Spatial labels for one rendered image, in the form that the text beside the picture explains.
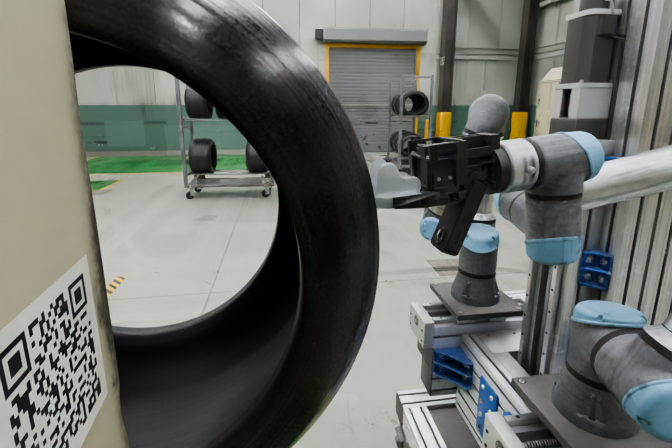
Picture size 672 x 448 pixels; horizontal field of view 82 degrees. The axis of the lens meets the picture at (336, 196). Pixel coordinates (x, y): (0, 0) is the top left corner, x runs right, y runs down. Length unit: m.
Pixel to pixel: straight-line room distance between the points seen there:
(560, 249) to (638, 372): 0.25
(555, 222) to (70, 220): 0.58
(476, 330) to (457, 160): 0.92
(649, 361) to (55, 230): 0.78
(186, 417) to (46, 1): 0.53
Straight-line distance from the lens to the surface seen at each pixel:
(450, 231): 0.56
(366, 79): 11.80
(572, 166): 0.62
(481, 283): 1.31
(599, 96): 1.07
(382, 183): 0.50
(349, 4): 12.03
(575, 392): 0.97
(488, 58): 13.17
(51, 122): 0.19
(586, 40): 1.06
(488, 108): 1.24
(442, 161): 0.51
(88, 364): 0.22
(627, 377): 0.82
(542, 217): 0.63
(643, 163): 0.83
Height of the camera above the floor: 1.32
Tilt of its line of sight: 13 degrees down
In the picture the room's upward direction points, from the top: straight up
